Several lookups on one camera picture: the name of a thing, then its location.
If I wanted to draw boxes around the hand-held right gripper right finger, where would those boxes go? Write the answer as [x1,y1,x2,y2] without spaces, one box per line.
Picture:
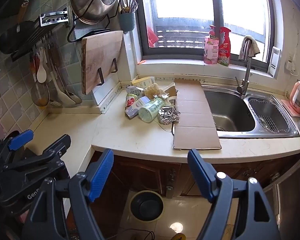
[187,149,282,240]

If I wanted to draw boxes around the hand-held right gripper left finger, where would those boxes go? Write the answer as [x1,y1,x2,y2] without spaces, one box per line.
[22,149,115,240]

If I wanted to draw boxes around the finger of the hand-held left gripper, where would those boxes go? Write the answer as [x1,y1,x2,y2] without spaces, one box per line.
[3,134,72,175]
[0,129,34,161]

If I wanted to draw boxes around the dark round waste bin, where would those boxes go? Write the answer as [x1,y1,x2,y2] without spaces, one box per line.
[129,190,165,222]

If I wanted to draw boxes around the green red snack packet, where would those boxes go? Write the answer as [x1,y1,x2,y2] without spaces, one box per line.
[126,96,138,109]

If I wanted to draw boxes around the brown white paper cup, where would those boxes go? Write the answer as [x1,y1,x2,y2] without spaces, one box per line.
[162,82,179,98]

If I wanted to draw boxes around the yellow white toothpaste box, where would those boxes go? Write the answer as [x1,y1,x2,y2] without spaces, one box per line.
[131,76,155,89]

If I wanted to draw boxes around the dark wooden cabinet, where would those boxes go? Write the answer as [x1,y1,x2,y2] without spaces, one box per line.
[90,151,300,198]

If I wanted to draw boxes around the metal skimmer ladle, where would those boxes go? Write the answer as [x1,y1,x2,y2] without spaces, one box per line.
[31,80,50,108]

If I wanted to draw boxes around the white slotted spatula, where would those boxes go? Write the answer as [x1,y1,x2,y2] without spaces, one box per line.
[49,65,75,107]

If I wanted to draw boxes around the steel ladle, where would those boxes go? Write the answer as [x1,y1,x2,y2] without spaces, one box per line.
[54,52,83,105]

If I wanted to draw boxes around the flat cardboard sheet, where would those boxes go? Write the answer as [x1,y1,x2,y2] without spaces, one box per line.
[172,80,222,150]

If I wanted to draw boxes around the white rice spoon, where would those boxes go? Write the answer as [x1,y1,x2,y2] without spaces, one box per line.
[37,47,47,83]

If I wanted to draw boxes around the crumpled silver foil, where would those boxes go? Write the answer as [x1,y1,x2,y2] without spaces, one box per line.
[158,106,181,125]

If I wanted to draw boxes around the stainless steel sink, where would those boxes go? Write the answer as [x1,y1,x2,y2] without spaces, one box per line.
[202,84,300,138]

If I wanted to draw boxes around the white purple carton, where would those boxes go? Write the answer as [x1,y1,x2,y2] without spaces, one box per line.
[125,96,152,118]

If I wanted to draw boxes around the pale green plastic bottle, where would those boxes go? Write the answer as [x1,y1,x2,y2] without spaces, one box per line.
[138,97,165,123]

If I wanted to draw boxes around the silver drink powder pouch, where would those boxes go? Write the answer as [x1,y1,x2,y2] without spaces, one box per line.
[126,85,145,98]

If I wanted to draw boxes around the stainless steel cabinet door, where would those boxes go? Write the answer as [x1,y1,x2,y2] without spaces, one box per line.
[264,150,300,240]

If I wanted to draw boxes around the black frying pan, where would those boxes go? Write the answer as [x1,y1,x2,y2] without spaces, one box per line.
[0,0,37,55]

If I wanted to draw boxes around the wooden cutting board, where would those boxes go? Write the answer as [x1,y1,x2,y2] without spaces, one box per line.
[80,30,124,95]

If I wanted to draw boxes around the steel kitchen faucet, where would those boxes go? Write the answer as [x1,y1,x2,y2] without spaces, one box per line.
[235,37,253,96]

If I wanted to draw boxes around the pink electric kettle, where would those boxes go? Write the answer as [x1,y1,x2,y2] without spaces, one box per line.
[290,79,300,114]

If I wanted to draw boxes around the metal knife rack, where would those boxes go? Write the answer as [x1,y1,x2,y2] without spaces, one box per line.
[39,6,72,28]

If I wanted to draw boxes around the pink pump soap bottle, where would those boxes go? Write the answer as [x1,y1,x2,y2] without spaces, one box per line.
[204,25,220,65]

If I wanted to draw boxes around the red spray bottle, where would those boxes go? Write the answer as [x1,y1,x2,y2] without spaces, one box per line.
[218,27,232,67]

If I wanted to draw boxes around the beige dish cloth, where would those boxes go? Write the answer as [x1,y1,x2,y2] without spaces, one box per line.
[239,35,261,61]

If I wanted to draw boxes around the blue-grey utensil holder cup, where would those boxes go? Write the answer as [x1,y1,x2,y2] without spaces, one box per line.
[119,12,136,33]

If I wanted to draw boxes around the red cloth outside window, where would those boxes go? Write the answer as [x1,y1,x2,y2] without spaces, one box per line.
[147,26,159,48]

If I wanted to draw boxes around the stainless steel pot lid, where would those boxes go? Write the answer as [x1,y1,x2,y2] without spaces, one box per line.
[69,0,122,25]

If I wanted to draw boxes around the bundle of chopsticks and cutlery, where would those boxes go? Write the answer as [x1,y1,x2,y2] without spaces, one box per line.
[119,0,140,14]

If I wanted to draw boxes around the dark framed window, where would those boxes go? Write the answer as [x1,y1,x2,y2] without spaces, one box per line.
[134,0,282,72]

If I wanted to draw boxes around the wire drain basket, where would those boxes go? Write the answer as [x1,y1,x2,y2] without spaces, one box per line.
[249,97,290,133]

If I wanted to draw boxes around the black wall hook rack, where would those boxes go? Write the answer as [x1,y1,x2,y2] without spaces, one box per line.
[10,26,53,62]

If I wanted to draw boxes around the black wire lid rack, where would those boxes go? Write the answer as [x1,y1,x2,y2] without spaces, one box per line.
[67,0,122,43]

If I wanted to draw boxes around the white plastic wall box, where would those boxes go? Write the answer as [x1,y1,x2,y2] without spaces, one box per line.
[268,46,282,78]

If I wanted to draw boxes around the white wall socket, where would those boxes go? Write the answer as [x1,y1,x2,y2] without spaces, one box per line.
[286,60,299,77]

